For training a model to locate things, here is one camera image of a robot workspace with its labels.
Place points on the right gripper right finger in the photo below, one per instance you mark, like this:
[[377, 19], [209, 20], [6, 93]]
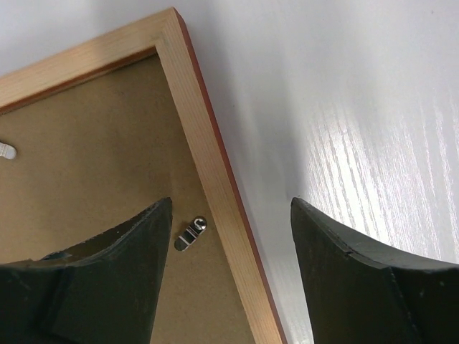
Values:
[[360, 290]]

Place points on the brown frame backing board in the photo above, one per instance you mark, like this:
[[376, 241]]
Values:
[[94, 156]]

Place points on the silver metal retaining clip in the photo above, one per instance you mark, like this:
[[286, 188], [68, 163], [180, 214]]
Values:
[[191, 233]]

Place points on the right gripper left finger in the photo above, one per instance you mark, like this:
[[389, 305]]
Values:
[[102, 290]]

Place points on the orange wooden picture frame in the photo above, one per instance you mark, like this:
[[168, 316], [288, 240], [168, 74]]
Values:
[[164, 35]]

